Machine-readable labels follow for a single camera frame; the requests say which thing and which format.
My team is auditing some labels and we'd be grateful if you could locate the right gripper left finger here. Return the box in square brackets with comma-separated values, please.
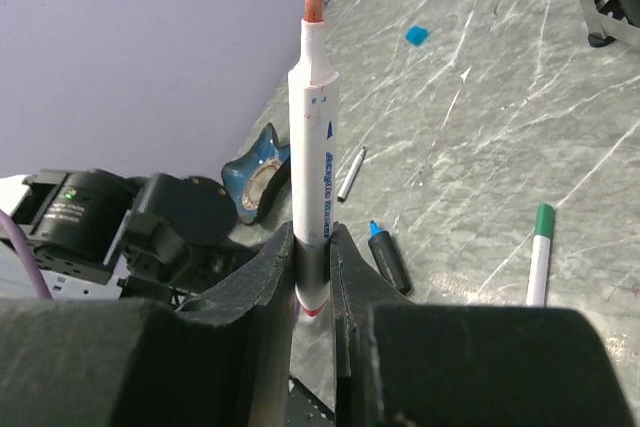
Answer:
[1, 224, 294, 426]

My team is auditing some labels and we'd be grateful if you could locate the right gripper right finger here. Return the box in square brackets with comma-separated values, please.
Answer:
[330, 224, 634, 426]

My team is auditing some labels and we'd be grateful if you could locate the white green marker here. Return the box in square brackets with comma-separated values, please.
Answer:
[525, 235, 552, 307]

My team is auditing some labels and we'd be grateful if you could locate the green pen cap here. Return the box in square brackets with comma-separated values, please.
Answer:
[534, 203, 555, 240]

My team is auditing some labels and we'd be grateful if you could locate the white red acrylic marker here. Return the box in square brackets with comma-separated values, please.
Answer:
[287, 0, 339, 317]

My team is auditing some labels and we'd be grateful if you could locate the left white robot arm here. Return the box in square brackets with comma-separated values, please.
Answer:
[1, 169, 259, 305]

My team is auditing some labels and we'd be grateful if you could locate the white thin pen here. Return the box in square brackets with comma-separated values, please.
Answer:
[337, 146, 367, 202]

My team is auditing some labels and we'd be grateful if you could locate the blue pen cap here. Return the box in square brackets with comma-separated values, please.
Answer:
[405, 25, 430, 46]

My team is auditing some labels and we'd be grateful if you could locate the black blue highlighter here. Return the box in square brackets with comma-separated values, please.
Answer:
[368, 220, 412, 295]

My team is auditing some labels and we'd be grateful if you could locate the blue star dish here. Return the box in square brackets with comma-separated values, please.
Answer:
[221, 123, 291, 225]

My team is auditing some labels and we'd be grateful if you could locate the steel dish rack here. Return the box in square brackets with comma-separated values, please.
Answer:
[579, 0, 639, 48]

